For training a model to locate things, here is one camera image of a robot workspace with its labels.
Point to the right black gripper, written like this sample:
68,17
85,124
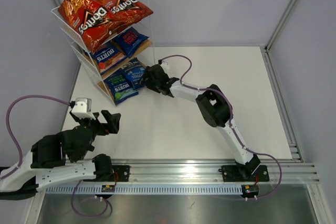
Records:
148,84

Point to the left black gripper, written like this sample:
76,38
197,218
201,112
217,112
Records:
112,127

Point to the blue Kettle vinegar chips bag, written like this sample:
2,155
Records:
133,72

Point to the blue Burts vinegar bag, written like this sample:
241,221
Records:
120,87

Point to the blue Burts chilli bag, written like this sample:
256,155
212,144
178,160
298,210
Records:
129,41
107,56

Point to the red Doritos bag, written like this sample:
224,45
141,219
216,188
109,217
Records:
130,11
91,20

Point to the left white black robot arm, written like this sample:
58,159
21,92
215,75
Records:
57,159

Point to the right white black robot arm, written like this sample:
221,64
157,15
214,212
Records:
217,113

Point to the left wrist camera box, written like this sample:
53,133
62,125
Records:
81,108

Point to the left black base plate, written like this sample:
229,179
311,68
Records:
122,173

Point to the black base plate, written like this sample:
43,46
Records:
122,173
234,173

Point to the white wire wooden shelf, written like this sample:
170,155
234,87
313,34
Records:
145,54

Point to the white slotted cable duct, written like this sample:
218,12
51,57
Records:
146,189

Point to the aluminium mounting rail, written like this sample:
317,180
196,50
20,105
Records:
206,171

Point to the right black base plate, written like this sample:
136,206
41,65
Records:
234,173

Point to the right aluminium frame post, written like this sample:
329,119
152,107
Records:
281,24

